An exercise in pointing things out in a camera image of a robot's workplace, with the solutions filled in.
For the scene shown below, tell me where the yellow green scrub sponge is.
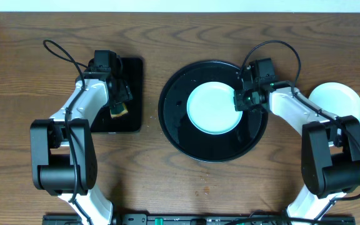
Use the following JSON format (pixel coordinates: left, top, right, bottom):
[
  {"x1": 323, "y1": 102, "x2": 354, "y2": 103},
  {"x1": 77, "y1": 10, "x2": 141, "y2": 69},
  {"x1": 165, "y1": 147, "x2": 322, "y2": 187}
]
[{"x1": 110, "y1": 102, "x2": 128, "y2": 118}]

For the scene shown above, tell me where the mint plate with stain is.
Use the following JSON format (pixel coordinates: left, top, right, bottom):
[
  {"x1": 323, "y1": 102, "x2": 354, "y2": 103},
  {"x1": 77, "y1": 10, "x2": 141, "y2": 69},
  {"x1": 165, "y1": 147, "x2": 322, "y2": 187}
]
[{"x1": 186, "y1": 82, "x2": 243, "y2": 135}]

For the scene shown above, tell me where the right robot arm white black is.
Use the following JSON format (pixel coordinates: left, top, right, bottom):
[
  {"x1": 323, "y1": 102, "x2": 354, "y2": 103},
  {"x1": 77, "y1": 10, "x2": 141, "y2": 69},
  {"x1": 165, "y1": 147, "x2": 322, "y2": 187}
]
[{"x1": 234, "y1": 73, "x2": 360, "y2": 224}]

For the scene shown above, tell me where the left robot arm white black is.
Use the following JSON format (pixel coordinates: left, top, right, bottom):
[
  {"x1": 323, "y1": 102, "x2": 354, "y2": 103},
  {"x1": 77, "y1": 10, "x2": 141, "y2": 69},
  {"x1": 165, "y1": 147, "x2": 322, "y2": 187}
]
[{"x1": 30, "y1": 76, "x2": 143, "y2": 224}]

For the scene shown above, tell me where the black rectangular tray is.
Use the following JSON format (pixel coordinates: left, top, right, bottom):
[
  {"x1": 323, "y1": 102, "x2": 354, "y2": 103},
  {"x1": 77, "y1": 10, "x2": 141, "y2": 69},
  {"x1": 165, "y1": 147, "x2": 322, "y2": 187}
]
[{"x1": 91, "y1": 57, "x2": 144, "y2": 133}]

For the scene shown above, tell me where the black round tray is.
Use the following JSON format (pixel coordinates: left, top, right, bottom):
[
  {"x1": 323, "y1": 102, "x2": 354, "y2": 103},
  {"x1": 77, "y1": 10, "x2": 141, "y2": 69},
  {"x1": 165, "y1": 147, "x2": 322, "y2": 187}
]
[{"x1": 158, "y1": 61, "x2": 268, "y2": 163}]

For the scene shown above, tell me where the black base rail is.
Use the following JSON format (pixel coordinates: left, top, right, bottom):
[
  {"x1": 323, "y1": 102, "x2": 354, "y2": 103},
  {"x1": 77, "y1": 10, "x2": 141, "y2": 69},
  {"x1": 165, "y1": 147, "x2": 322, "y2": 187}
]
[{"x1": 41, "y1": 214, "x2": 356, "y2": 225}]

